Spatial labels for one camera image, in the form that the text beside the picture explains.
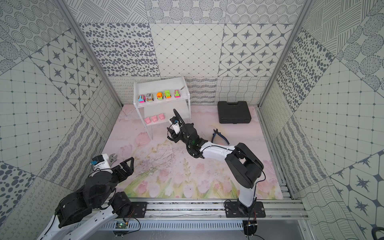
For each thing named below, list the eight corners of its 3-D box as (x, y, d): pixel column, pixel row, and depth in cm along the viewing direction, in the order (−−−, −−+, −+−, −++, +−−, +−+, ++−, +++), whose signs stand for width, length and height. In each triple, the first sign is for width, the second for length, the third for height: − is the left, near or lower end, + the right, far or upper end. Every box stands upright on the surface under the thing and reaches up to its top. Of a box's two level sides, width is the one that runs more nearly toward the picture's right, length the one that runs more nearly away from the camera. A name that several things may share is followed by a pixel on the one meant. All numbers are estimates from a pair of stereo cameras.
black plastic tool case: (219, 123, 112) (220, 119, 108) (217, 105, 124) (218, 101, 120) (249, 123, 112) (251, 119, 108) (244, 105, 124) (246, 101, 120)
